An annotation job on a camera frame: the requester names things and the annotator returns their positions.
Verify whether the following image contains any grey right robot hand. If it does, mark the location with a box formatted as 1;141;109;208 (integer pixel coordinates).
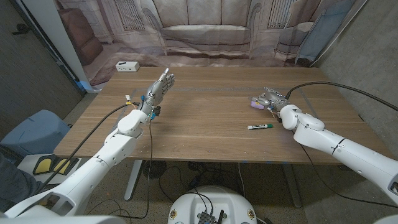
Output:
251;86;290;113

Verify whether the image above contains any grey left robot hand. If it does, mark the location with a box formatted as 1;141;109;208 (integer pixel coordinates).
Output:
139;68;175;116

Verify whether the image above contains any white marker with green cap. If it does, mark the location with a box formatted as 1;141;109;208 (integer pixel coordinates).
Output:
247;123;274;131

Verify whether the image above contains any small white electronics box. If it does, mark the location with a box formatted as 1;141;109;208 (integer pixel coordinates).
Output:
115;60;141;73

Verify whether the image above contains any printed sofa room backdrop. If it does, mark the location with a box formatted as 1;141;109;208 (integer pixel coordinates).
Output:
54;0;368;86

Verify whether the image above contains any black round floor fan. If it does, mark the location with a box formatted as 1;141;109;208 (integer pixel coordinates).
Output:
142;160;167;180

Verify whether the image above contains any white table leg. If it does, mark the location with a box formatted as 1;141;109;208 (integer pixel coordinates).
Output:
281;163;303;208
124;160;144;202

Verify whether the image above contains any white robot torso base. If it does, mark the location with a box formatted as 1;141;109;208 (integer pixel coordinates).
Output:
167;185;258;224

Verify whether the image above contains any yellow foot pedal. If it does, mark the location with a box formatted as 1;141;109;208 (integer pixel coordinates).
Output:
32;154;53;175
52;156;80;175

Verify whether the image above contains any blue upholstered chair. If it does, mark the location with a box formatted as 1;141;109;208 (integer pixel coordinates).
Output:
0;109;72;158

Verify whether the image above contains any person in dark grey clothing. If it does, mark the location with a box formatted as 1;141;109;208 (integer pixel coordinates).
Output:
0;152;47;214

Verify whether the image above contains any thin black left wrist cable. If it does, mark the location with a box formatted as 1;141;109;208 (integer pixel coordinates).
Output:
116;119;154;220

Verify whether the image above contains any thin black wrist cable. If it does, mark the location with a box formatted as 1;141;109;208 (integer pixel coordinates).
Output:
292;129;398;209
116;119;154;220

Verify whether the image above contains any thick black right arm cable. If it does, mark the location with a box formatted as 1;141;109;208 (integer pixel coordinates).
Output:
285;81;398;112

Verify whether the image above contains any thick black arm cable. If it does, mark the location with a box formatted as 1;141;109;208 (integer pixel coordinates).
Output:
285;81;398;112
34;103;139;194

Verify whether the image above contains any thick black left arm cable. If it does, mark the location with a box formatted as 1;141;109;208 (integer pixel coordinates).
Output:
34;103;139;194

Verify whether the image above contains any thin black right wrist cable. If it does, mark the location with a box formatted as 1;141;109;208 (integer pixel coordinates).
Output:
292;129;398;209

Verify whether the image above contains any black floor cable bundle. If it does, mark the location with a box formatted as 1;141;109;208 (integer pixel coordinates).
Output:
158;161;245;203

